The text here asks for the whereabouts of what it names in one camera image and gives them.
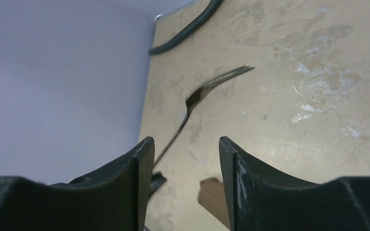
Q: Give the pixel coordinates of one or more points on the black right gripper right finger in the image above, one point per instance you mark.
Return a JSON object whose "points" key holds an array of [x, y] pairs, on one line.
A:
{"points": [[260, 197]]}

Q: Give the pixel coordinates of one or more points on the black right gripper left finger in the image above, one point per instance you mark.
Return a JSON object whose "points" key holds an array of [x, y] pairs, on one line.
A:
{"points": [[111, 198]]}

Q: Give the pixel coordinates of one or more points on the brown fabric napkin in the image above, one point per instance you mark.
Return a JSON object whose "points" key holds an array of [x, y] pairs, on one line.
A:
{"points": [[211, 196]]}

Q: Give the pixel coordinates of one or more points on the black foam tube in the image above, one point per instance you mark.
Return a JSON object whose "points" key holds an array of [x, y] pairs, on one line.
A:
{"points": [[188, 30]]}

